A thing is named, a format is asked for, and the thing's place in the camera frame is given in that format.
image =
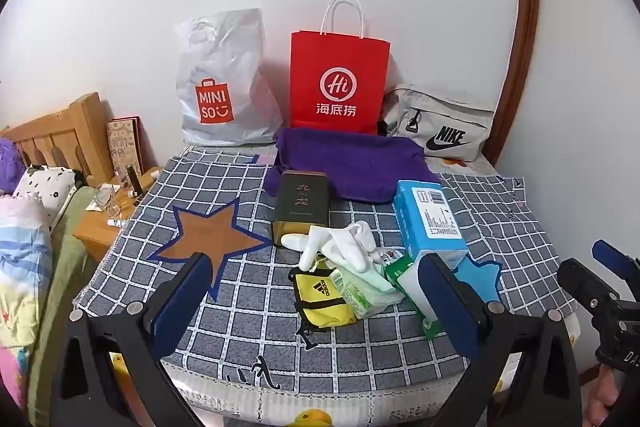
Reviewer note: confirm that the dark tea box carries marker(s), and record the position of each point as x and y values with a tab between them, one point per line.
300	202

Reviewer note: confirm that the white cotton gloves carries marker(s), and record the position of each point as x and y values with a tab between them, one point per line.
340	242

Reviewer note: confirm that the person's right hand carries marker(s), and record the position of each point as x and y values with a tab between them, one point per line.
600	399

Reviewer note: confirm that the blue tissue pack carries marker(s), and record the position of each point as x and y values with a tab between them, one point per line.
425	217

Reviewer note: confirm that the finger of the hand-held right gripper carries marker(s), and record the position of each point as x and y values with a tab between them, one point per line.
585	279
612	257

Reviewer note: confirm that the colourful quilt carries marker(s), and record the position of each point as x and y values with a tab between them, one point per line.
20	282

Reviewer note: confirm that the green white tissue pack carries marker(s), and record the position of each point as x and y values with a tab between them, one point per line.
405	279

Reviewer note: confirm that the wooden door frame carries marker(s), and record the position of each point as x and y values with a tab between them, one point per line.
525	7

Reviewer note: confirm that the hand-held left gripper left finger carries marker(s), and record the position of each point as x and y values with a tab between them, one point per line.
180	307

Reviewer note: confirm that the wooden nightstand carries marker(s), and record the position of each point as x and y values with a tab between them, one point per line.
97	234

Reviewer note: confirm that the clear glass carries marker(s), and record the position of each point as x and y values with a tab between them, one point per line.
107	199

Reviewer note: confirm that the light green tissue pack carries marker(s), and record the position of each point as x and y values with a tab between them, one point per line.
365	294

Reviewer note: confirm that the purple towel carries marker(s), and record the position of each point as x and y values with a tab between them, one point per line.
350	162

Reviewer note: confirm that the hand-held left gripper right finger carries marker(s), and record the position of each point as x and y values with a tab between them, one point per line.
450	307

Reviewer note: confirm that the brown patterned book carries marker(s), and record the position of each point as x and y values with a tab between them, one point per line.
125	144

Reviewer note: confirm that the purple plush toy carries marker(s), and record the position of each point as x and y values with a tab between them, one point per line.
10	164

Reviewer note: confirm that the fruit print bed sheet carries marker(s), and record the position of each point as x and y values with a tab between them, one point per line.
310	414

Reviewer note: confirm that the grey checkered blanket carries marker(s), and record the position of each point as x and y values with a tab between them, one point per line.
250	332

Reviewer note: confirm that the red paper bag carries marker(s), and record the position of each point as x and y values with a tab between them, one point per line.
340	57

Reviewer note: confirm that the grey waist bag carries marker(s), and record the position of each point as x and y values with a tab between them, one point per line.
450	117

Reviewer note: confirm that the white plastic shopping bag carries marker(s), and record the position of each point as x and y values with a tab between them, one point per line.
225	57

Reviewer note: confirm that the wooden headboard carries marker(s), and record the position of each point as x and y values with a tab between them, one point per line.
65	137

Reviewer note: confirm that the yellow zip pouch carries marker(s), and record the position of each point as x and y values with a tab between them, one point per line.
320	302

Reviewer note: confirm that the green bed sheet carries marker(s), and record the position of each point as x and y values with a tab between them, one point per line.
65	267

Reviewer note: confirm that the dark small bottle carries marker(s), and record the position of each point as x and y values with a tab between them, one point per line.
134	182

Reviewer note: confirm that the small white sachet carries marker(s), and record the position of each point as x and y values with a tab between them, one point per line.
387	255

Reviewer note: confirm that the spotted white pillow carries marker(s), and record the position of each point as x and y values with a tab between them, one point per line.
45	192

